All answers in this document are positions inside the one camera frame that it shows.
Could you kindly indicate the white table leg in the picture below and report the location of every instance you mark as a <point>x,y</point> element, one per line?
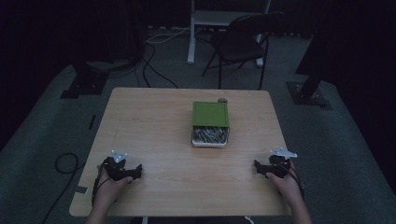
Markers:
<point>144,220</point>

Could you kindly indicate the grey tape piece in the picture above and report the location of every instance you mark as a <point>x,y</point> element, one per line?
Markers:
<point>81,189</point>

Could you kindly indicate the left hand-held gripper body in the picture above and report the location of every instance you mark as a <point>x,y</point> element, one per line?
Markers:
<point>115,169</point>

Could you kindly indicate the white metal table frame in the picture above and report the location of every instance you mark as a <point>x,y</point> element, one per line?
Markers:
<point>214,18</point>

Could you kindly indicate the person's left hand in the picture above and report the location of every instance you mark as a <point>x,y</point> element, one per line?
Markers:
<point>109,189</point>

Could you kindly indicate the green box sleeve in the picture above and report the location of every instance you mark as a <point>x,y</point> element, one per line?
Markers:
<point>210,114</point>

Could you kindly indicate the person's right hand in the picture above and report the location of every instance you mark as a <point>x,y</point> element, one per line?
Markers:
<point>288,188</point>

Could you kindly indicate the small grey round object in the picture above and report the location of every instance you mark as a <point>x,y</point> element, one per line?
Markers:
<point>222,100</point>

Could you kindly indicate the small black strip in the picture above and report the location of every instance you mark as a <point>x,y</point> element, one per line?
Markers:
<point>92,122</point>

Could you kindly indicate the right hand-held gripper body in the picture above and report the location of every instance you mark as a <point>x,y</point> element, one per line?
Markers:
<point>278,166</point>

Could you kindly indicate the black folding chair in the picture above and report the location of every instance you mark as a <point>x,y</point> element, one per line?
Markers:
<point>239,46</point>

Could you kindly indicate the pile of silver metal pieces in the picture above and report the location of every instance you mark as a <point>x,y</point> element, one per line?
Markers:
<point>210,135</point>

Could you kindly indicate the black stand with base plate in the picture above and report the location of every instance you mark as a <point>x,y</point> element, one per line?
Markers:
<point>85,84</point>
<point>306,93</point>

